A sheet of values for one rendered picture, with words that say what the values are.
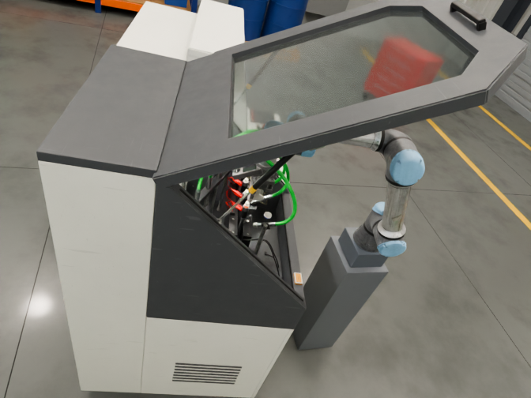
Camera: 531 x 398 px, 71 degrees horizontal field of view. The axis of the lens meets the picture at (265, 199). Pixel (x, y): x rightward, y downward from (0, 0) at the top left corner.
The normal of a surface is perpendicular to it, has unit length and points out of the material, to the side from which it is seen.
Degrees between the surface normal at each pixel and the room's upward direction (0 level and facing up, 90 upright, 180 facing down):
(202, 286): 90
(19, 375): 0
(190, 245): 90
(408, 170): 83
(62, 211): 90
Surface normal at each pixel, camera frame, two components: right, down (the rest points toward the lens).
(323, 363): 0.25, -0.73
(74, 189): 0.05, 0.67
